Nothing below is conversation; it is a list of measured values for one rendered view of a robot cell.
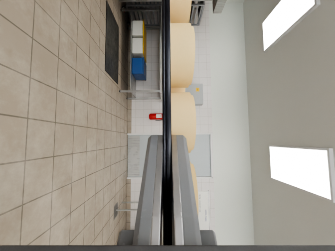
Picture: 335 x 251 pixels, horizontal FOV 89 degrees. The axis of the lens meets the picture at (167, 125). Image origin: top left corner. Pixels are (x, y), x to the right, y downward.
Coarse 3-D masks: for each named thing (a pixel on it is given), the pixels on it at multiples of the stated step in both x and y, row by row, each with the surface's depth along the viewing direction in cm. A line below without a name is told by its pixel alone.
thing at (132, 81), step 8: (128, 8) 368; (136, 8) 368; (144, 8) 368; (152, 8) 368; (160, 8) 365; (160, 16) 364; (160, 24) 362; (160, 32) 361; (160, 40) 359; (160, 48) 358; (160, 56) 356; (160, 64) 355; (160, 72) 353; (160, 80) 352; (160, 88) 351
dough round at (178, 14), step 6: (174, 0) 13; (180, 0) 13; (186, 0) 13; (174, 6) 14; (180, 6) 14; (186, 6) 14; (174, 12) 14; (180, 12) 14; (186, 12) 14; (174, 18) 15; (180, 18) 15; (186, 18) 15
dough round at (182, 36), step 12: (180, 24) 13; (180, 36) 12; (192, 36) 12; (180, 48) 12; (192, 48) 12; (180, 60) 12; (192, 60) 12; (180, 72) 13; (192, 72) 13; (180, 84) 14
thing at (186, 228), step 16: (176, 144) 9; (176, 160) 8; (176, 176) 8; (176, 192) 7; (192, 192) 7; (176, 208) 6; (192, 208) 6; (176, 224) 6; (192, 224) 6; (176, 240) 6; (192, 240) 6; (208, 240) 6
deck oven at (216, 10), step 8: (120, 0) 314; (128, 0) 314; (136, 0) 314; (144, 0) 314; (152, 0) 314; (160, 0) 314; (192, 0) 315; (200, 0) 315; (208, 0) 315; (216, 0) 291; (224, 0) 288; (216, 8) 305
